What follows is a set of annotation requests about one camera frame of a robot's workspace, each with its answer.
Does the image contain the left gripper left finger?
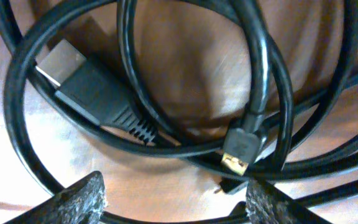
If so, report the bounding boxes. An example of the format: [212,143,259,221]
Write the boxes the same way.
[7,171,107,224]

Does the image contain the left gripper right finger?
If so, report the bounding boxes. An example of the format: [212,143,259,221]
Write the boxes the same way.
[246,179,329,224]

